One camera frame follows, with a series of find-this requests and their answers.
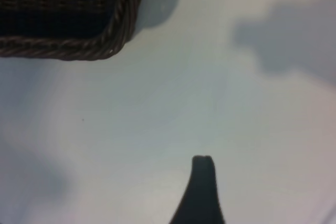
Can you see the dark brown wicker basket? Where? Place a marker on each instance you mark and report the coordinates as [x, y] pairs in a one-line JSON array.
[[65, 11]]

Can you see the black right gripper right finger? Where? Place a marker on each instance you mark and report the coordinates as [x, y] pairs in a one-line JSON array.
[[214, 203]]

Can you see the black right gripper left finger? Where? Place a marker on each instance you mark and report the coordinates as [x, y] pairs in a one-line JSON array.
[[193, 197]]

